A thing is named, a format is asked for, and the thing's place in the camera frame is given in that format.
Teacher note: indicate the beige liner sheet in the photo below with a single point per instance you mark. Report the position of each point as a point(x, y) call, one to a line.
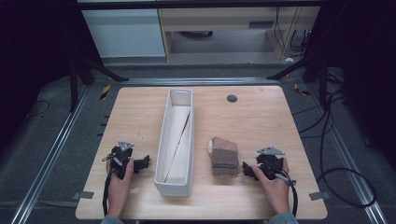
point(177, 146)

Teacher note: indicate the brown knitted socks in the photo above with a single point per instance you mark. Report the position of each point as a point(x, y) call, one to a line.
point(224, 155)

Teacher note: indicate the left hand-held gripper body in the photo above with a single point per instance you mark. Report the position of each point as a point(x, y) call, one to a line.
point(120, 155)

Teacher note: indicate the yellow black striped tape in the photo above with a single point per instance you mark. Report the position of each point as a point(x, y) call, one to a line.
point(105, 92)
point(300, 90)

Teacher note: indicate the dark curtain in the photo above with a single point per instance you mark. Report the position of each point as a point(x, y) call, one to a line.
point(367, 77)
point(34, 62)

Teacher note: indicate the white cabinet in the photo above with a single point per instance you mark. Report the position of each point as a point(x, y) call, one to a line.
point(124, 32)

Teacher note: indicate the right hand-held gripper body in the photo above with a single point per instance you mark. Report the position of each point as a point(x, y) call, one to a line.
point(268, 161)

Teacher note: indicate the black metal stand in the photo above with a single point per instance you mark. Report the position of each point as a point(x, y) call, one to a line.
point(74, 84)
point(322, 74)

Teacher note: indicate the long white storage box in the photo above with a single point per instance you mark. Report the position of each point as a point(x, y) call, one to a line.
point(188, 155)

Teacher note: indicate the grey tape piece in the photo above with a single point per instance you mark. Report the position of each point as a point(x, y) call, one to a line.
point(83, 195)
point(319, 196)

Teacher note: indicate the aluminium floor rail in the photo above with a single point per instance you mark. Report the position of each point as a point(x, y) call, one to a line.
point(351, 168)
point(199, 81)
point(46, 165)

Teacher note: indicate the person's left hand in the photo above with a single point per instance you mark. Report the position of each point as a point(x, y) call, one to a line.
point(120, 186)

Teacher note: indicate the person's right hand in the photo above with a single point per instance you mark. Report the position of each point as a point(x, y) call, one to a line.
point(275, 189)

